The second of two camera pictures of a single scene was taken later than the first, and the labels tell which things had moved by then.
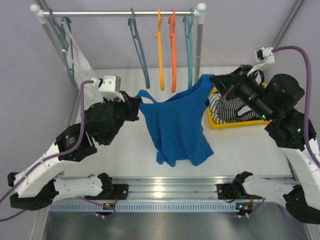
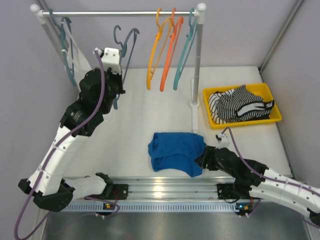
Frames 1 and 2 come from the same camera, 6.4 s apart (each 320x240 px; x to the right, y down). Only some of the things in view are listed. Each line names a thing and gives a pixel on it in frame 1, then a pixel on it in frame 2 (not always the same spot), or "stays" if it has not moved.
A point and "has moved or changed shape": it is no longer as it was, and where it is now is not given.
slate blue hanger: (138, 44) → (126, 49)
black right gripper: (228, 83) → (207, 158)
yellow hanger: (161, 60) → (150, 69)
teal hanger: (188, 26) → (193, 20)
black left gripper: (130, 106) → (118, 83)
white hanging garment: (77, 62) stays
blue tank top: (177, 125) has moved or changed shape
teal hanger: (61, 28) stays
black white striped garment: (228, 110) stays
